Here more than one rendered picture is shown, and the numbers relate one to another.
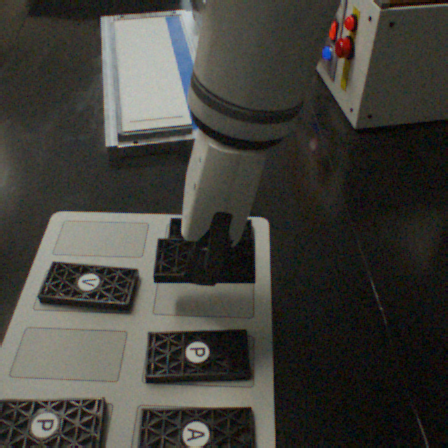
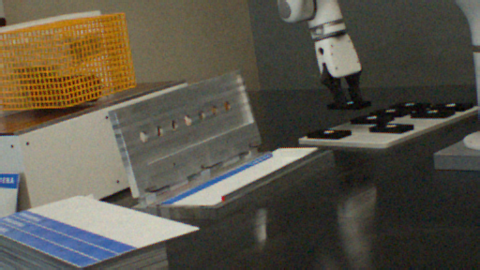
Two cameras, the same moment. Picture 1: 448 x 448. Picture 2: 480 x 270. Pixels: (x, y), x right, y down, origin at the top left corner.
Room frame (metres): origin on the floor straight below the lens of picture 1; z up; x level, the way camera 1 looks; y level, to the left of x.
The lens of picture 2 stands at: (2.25, 1.59, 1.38)
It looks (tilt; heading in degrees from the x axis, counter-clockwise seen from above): 10 degrees down; 226
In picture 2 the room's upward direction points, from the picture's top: 8 degrees counter-clockwise
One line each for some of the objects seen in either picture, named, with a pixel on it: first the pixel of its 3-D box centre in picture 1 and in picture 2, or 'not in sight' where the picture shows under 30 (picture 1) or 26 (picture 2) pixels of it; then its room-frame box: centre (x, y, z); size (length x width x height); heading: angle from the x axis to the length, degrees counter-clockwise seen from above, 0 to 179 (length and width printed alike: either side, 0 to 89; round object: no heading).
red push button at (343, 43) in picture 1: (343, 48); not in sight; (0.71, -0.18, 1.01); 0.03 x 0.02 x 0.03; 10
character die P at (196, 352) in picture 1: (197, 355); (372, 119); (0.26, 0.02, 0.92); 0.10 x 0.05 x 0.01; 92
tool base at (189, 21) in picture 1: (163, 66); (237, 178); (0.82, 0.10, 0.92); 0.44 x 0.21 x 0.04; 10
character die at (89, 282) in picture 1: (89, 285); (391, 128); (0.35, 0.14, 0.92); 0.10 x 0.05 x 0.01; 84
